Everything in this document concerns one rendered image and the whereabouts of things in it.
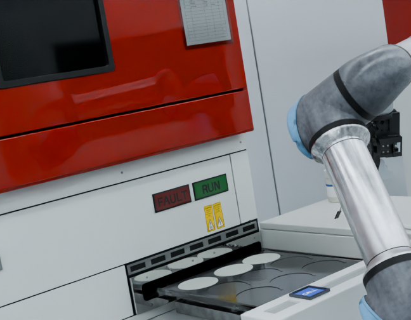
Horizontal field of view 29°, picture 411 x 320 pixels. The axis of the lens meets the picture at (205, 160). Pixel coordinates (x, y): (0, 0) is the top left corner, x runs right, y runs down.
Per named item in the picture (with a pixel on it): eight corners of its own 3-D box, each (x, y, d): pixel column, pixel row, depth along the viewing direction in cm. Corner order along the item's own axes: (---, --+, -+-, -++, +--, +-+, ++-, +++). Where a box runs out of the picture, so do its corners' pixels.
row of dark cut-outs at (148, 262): (127, 275, 195) (125, 265, 195) (255, 229, 222) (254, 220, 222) (129, 275, 194) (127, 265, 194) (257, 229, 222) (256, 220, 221)
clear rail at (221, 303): (155, 293, 196) (153, 288, 195) (159, 291, 197) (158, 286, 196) (257, 315, 167) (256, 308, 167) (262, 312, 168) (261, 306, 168)
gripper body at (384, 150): (402, 159, 202) (403, 113, 198) (370, 163, 201) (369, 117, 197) (391, 149, 209) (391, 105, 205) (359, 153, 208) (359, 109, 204)
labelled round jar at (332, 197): (323, 202, 234) (318, 171, 233) (339, 197, 239) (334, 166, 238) (341, 203, 229) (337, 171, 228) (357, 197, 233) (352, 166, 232)
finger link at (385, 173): (394, 192, 205) (394, 159, 202) (372, 195, 205) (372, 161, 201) (390, 188, 208) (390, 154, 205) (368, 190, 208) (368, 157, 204)
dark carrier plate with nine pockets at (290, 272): (162, 290, 196) (162, 287, 196) (262, 252, 217) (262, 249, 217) (257, 308, 169) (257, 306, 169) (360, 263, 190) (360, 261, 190)
